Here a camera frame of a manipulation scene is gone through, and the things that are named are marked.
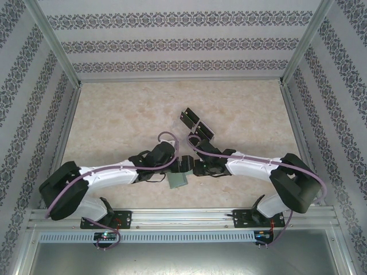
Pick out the grey metal panel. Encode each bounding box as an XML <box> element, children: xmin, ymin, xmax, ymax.
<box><xmin>27</xmin><ymin>227</ymin><xmax>352</xmax><ymax>275</ymax></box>

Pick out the slotted grey cable duct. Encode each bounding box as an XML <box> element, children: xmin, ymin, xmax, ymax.
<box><xmin>38</xmin><ymin>230</ymin><xmax>256</xmax><ymax>243</ymax></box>

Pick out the aluminium table side rail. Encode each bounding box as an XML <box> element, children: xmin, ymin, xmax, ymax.
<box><xmin>280</xmin><ymin>82</ymin><xmax>327</xmax><ymax>207</ymax></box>
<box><xmin>50</xmin><ymin>82</ymin><xmax>83</xmax><ymax>211</ymax></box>

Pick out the aluminium mounting rail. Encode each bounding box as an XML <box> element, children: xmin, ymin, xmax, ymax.
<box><xmin>28</xmin><ymin>207</ymin><xmax>337</xmax><ymax>230</ymax></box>

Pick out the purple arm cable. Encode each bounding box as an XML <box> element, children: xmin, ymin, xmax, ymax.
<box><xmin>45</xmin><ymin>131</ymin><xmax>181</xmax><ymax>252</ymax></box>
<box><xmin>186</xmin><ymin>135</ymin><xmax>329</xmax><ymax>250</ymax></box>

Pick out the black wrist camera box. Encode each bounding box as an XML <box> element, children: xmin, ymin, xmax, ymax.
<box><xmin>149</xmin><ymin>142</ymin><xmax>175</xmax><ymax>167</ymax></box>
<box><xmin>196</xmin><ymin>139</ymin><xmax>218</xmax><ymax>158</ymax></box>

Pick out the black VIP card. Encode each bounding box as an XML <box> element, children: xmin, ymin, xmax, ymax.
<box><xmin>180</xmin><ymin>111</ymin><xmax>199</xmax><ymax>129</ymax></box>
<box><xmin>197</xmin><ymin>121</ymin><xmax>216</xmax><ymax>135</ymax></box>
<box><xmin>185</xmin><ymin>107</ymin><xmax>202</xmax><ymax>121</ymax></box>
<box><xmin>178</xmin><ymin>154</ymin><xmax>194</xmax><ymax>172</ymax></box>
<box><xmin>194</xmin><ymin>127</ymin><xmax>215</xmax><ymax>142</ymax></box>

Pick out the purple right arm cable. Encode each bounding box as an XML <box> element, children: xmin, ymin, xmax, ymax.
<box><xmin>186</xmin><ymin>135</ymin><xmax>329</xmax><ymax>250</ymax></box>

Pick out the aluminium frame post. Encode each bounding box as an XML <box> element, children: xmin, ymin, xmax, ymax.
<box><xmin>8</xmin><ymin>227</ymin><xmax>40</xmax><ymax>275</ymax></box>
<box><xmin>278</xmin><ymin>0</ymin><xmax>335</xmax><ymax>85</ymax></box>
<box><xmin>27</xmin><ymin>0</ymin><xmax>83</xmax><ymax>86</ymax></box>
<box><xmin>329</xmin><ymin>226</ymin><xmax>360</xmax><ymax>275</ymax></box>

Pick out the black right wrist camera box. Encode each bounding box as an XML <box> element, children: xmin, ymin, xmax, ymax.
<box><xmin>196</xmin><ymin>139</ymin><xmax>218</xmax><ymax>158</ymax></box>

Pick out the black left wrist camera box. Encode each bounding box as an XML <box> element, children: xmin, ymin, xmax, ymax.
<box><xmin>149</xmin><ymin>142</ymin><xmax>175</xmax><ymax>167</ymax></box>

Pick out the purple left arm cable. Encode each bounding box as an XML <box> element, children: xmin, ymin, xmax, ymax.
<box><xmin>45</xmin><ymin>131</ymin><xmax>181</xmax><ymax>252</ymax></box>

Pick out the thin black cable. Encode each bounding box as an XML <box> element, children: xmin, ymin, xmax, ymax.
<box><xmin>145</xmin><ymin>174</ymin><xmax>166</xmax><ymax>184</ymax></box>

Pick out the clear acrylic card stand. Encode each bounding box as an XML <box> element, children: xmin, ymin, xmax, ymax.
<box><xmin>171</xmin><ymin>107</ymin><xmax>216</xmax><ymax>144</ymax></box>

